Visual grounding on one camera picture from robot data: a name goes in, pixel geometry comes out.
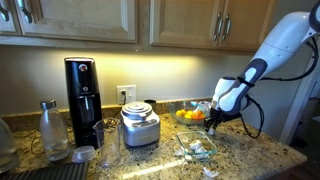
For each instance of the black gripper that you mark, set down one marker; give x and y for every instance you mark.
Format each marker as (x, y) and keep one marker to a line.
(216, 117)

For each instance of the small white garlic clove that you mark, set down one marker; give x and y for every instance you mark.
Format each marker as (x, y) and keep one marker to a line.
(211, 132)

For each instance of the large white garlic clove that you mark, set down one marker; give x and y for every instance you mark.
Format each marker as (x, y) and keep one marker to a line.
(195, 144)

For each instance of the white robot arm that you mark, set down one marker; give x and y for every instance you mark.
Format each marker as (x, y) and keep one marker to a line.
(283, 43)

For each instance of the round glass bowl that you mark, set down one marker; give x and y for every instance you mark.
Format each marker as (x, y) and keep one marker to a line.
(176, 119)

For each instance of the white garlic peel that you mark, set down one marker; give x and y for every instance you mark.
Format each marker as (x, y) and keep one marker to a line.
(210, 173)

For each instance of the orange fruit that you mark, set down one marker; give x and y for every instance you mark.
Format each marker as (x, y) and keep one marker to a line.
(198, 115)

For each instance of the blue white snack bag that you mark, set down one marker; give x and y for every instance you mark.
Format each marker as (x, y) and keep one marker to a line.
(206, 104)

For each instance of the square glass dish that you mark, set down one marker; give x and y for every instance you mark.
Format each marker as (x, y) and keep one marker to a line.
(196, 146)

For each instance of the yellow fruit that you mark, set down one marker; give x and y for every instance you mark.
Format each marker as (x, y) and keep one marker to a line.
(180, 112)
(188, 115)

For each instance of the small black cup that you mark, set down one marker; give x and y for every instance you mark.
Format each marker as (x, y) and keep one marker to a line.
(150, 104)

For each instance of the silver food processor base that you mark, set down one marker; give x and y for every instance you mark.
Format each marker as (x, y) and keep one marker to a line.
(140, 128)

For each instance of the clear plastic measuring cup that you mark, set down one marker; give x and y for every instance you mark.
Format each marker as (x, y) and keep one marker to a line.
(106, 143)

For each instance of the black soda maker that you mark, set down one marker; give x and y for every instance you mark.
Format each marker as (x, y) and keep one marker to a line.
(83, 100)

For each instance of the clear bottle with silver cap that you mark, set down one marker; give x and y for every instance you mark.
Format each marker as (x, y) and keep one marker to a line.
(53, 133)

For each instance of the black ribbed drying mat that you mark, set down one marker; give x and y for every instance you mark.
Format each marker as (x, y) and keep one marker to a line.
(50, 172)

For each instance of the wide wooden cabinet door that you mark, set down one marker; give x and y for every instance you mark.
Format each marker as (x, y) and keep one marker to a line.
(83, 16)

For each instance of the clear glass jug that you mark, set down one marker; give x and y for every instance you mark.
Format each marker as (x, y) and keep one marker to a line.
(6, 150)

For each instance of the narrow wooden cabinet door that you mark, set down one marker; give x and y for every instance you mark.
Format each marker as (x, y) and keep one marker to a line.
(8, 26)

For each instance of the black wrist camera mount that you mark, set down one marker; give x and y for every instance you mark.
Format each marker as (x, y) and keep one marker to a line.
(231, 116)

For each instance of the white wall outlet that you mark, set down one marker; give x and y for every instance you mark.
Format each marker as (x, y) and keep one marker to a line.
(130, 94)

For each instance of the white door frame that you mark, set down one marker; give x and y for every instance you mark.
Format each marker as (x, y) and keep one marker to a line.
(300, 106)

